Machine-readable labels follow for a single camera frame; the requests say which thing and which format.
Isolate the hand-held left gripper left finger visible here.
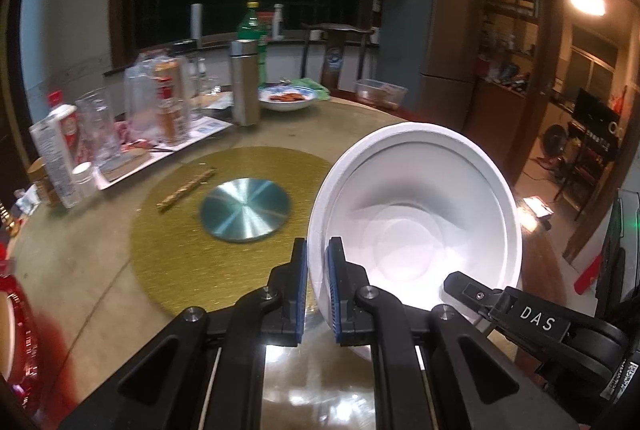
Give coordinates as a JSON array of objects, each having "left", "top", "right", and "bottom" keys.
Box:
[{"left": 60, "top": 237, "right": 310, "bottom": 430}]

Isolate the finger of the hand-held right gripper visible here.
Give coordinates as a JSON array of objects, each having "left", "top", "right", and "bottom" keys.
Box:
[{"left": 442, "top": 271, "right": 507, "bottom": 317}]

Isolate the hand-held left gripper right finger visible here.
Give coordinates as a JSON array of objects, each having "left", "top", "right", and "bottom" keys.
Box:
[{"left": 325, "top": 237, "right": 576, "bottom": 430}]

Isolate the small white bowl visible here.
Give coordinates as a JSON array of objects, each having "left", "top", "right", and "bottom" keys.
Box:
[{"left": 331, "top": 137, "right": 516, "bottom": 308}]

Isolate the large white bowl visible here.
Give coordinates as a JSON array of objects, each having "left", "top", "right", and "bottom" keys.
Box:
[{"left": 306, "top": 122, "right": 523, "bottom": 361}]

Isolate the red glass plate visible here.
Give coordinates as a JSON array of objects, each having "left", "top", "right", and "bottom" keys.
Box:
[{"left": 0, "top": 245, "right": 47, "bottom": 413}]

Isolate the round metal disc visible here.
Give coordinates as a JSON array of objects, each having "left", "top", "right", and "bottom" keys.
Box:
[{"left": 200, "top": 178, "right": 292, "bottom": 243}]

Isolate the gold round table mat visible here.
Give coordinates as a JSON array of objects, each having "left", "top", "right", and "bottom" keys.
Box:
[{"left": 131, "top": 147, "right": 351, "bottom": 317}]

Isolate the gold patterned stick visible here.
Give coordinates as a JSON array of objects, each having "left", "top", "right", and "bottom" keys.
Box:
[{"left": 156, "top": 167, "right": 217, "bottom": 211}]

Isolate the floor fan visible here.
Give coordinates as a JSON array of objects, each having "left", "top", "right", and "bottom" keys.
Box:
[{"left": 542, "top": 125, "right": 568, "bottom": 158}]

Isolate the white tray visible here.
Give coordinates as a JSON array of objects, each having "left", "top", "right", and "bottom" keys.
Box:
[{"left": 95, "top": 92, "right": 236, "bottom": 191}]

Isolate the blue patterned dish with food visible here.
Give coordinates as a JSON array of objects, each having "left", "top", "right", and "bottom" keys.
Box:
[{"left": 258, "top": 86, "right": 317, "bottom": 112}]

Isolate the green cloth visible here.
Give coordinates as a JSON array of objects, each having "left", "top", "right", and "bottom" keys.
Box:
[{"left": 287, "top": 78, "right": 332, "bottom": 101}]

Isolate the clear plastic food container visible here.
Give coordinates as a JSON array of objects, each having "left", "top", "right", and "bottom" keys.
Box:
[{"left": 356, "top": 78, "right": 407, "bottom": 108}]

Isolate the steel thermos flask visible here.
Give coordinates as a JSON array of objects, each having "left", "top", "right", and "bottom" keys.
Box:
[{"left": 230, "top": 38, "right": 261, "bottom": 127}]

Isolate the brown glass jar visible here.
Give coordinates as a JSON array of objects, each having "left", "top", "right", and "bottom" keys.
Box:
[{"left": 157, "top": 84, "right": 185, "bottom": 143}]

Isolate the black screen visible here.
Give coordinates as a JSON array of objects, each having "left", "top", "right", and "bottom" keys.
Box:
[{"left": 572, "top": 88, "right": 626, "bottom": 141}]

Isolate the dark wooden chair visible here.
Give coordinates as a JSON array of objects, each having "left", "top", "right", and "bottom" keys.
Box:
[{"left": 301, "top": 24, "right": 376, "bottom": 93}]

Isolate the clear plastic water bottle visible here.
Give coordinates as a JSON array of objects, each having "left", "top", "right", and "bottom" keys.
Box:
[{"left": 187, "top": 54, "right": 208, "bottom": 95}]

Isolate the small white jar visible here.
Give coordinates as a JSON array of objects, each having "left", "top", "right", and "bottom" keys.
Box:
[{"left": 72, "top": 161, "right": 98, "bottom": 198}]

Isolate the clear plastic bag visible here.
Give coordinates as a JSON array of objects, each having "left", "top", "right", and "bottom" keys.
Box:
[{"left": 124, "top": 52, "right": 193, "bottom": 145}]

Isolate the grey refrigerator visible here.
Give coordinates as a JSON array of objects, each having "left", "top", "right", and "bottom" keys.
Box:
[{"left": 375, "top": 0, "right": 483, "bottom": 131}]

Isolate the orange drink can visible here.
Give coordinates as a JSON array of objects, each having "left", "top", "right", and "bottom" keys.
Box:
[{"left": 154, "top": 58, "right": 182, "bottom": 85}]

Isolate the clear glass mug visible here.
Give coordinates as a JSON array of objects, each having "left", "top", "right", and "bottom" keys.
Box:
[{"left": 75, "top": 87, "right": 123, "bottom": 168}]

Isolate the green soda bottle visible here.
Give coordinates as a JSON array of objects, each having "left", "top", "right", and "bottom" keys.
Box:
[{"left": 236, "top": 2, "right": 268, "bottom": 85}]

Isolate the cluttered wooden shelf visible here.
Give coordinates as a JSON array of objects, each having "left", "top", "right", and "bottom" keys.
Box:
[{"left": 480, "top": 0, "right": 543, "bottom": 85}]

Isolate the white carton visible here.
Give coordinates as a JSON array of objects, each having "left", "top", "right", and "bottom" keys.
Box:
[{"left": 29, "top": 104, "right": 81, "bottom": 209}]

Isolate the brown jar with gold lid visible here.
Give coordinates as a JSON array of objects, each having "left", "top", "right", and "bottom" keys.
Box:
[{"left": 27, "top": 157, "right": 51, "bottom": 205}]

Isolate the white and red liquor bottle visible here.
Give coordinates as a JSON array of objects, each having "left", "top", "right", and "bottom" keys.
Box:
[{"left": 47, "top": 90, "right": 81, "bottom": 151}]

